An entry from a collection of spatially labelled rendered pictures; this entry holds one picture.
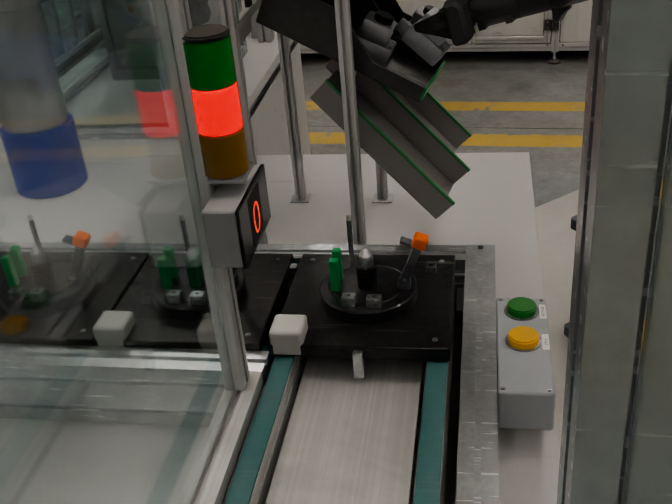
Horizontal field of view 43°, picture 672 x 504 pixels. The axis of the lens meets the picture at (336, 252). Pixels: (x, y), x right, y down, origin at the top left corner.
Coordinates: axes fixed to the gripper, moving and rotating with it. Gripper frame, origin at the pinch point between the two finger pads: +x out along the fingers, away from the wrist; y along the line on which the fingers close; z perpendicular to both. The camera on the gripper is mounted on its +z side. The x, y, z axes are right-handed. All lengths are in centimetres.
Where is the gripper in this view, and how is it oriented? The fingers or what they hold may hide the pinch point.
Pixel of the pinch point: (440, 18)
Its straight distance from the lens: 134.3
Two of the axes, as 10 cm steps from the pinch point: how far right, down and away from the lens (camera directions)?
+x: -8.7, 1.2, 4.8
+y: -3.9, 4.4, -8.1
